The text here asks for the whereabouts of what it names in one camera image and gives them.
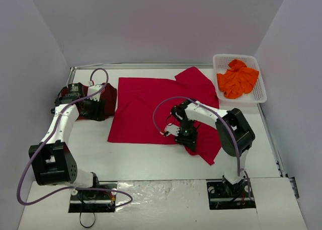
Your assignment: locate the bright red t shirt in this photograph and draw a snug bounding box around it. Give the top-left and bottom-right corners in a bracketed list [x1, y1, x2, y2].
[107, 66, 222, 166]

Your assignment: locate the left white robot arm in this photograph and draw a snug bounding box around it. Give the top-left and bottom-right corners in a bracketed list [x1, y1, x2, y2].
[29, 83, 105, 199]

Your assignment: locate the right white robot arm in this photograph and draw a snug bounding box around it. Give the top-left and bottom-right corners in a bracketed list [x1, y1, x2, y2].
[165, 99, 255, 196]

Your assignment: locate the dark red folded t shirt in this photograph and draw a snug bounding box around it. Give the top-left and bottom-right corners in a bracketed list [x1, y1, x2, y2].
[54, 83, 117, 120]

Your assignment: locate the orange t shirt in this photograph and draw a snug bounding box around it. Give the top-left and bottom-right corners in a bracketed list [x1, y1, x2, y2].
[217, 59, 260, 99]

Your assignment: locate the white plastic basket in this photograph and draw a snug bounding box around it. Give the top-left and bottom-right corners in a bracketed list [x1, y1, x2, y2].
[213, 54, 267, 105]

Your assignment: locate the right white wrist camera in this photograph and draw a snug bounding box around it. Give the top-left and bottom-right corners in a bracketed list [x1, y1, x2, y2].
[163, 124, 180, 137]

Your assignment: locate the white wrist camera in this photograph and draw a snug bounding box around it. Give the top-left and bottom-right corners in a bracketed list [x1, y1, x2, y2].
[87, 85, 103, 102]
[163, 124, 180, 137]

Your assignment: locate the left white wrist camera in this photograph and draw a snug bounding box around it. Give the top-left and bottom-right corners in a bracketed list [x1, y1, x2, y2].
[87, 85, 103, 102]

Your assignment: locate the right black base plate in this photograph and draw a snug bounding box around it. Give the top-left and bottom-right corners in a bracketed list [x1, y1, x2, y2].
[206, 179, 256, 210]

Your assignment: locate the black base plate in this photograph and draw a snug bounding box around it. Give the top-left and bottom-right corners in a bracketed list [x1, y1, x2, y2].
[68, 190, 116, 213]
[206, 179, 256, 210]

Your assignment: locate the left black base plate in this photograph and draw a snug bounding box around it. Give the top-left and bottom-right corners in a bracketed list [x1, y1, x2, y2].
[68, 190, 116, 213]

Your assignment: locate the black loop cable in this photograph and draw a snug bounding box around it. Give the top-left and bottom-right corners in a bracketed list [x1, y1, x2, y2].
[79, 211, 97, 228]

